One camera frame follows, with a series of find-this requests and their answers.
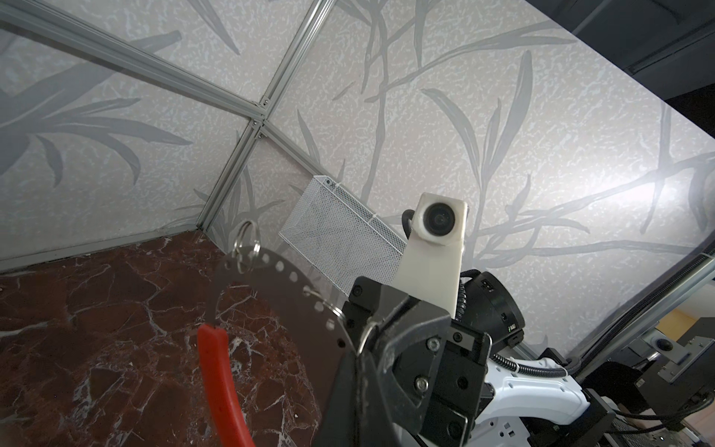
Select metal keyring plate red handle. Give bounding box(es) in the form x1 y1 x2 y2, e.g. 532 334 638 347
197 220 352 446

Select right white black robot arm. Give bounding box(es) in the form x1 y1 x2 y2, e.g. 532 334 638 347
321 277 616 446

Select aluminium frame profiles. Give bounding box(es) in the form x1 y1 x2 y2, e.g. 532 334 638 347
1 1 714 353

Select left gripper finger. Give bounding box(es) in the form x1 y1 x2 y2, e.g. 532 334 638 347
313 350 402 446

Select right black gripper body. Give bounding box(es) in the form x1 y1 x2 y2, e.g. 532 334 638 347
343 277 492 446

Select right black corrugated cable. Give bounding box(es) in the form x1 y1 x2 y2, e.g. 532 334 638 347
454 278 571 379

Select white wire mesh basket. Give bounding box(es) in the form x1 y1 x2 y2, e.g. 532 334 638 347
279 175 406 295

